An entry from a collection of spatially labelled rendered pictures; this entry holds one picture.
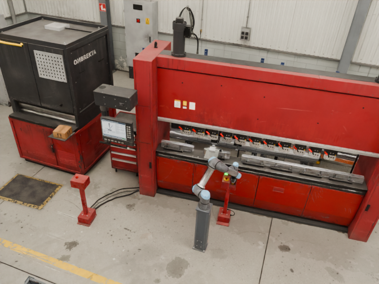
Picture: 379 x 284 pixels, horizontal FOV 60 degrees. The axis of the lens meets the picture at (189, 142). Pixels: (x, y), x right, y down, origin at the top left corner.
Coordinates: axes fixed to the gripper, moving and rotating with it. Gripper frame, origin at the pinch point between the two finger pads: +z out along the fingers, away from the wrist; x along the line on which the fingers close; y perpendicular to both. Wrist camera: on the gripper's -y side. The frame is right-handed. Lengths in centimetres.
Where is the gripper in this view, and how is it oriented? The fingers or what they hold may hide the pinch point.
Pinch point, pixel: (232, 182)
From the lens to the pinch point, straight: 472.2
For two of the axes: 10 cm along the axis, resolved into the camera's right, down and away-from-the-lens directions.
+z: -0.3, 7.8, 6.3
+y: 2.1, -6.1, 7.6
